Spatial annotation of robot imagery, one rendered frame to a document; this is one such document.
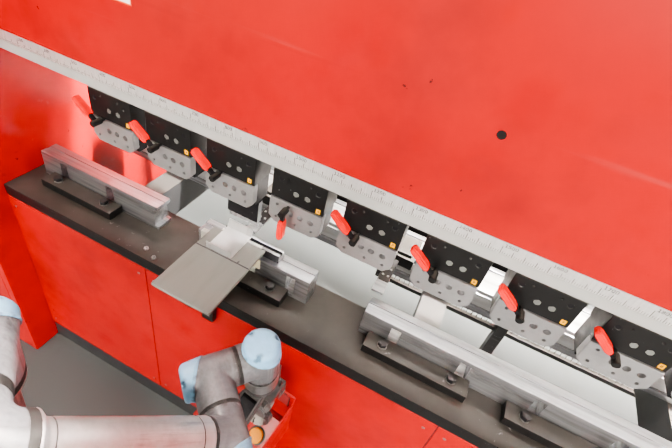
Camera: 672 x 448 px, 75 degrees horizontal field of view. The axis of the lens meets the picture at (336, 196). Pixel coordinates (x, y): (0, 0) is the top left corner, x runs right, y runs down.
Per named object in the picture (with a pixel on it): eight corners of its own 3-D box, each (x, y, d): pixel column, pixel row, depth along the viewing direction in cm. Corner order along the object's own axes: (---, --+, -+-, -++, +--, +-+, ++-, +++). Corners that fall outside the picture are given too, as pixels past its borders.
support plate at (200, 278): (151, 285, 113) (150, 282, 113) (214, 228, 133) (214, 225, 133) (208, 316, 109) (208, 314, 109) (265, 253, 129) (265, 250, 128)
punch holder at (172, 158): (148, 162, 126) (143, 111, 116) (169, 149, 132) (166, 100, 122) (191, 182, 122) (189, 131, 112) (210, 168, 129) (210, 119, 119)
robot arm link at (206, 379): (185, 412, 74) (249, 389, 79) (175, 355, 82) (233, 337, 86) (190, 431, 79) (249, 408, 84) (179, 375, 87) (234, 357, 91)
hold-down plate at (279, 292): (195, 264, 136) (195, 258, 134) (206, 254, 140) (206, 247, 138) (278, 308, 129) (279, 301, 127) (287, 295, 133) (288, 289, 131)
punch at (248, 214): (227, 214, 128) (228, 189, 123) (231, 211, 130) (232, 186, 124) (256, 228, 126) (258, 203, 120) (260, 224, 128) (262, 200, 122)
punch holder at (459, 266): (406, 283, 107) (427, 235, 97) (416, 261, 114) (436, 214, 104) (465, 310, 104) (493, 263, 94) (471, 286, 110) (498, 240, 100)
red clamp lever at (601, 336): (602, 333, 87) (622, 368, 89) (601, 319, 90) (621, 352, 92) (592, 335, 88) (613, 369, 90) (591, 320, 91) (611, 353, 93)
